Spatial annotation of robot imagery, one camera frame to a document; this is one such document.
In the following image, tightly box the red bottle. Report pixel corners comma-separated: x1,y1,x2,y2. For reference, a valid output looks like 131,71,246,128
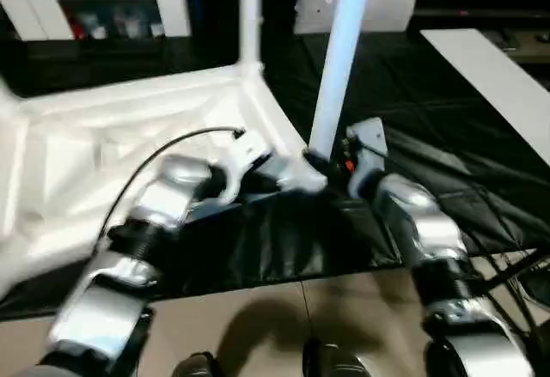
68,10,87,40

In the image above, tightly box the white plastic table leg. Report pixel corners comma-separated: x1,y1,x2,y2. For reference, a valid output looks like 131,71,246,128
237,0,266,74
306,0,380,160
0,75,19,112

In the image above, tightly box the black stand leg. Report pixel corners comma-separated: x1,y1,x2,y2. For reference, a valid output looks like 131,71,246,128
480,253,550,293

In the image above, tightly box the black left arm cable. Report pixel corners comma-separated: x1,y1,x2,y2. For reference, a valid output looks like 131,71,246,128
91,125,247,258

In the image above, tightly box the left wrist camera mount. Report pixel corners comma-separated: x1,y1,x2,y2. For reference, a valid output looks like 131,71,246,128
213,129,275,205

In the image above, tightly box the white flat board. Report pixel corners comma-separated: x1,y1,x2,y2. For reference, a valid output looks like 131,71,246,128
419,27,550,164

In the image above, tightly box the white plastic table top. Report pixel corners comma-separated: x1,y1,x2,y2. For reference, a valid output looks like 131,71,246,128
0,60,331,306

